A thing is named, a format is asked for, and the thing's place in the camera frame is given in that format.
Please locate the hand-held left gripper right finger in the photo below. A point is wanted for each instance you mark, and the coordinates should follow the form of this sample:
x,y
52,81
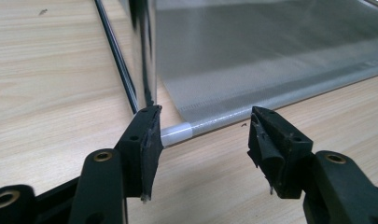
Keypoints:
x,y
280,146

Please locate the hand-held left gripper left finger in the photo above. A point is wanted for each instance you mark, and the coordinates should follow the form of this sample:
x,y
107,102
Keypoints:
x,y
140,149

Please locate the clear plastic-lined metal-frame box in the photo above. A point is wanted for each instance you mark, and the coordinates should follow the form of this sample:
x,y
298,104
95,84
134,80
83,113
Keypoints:
x,y
239,46

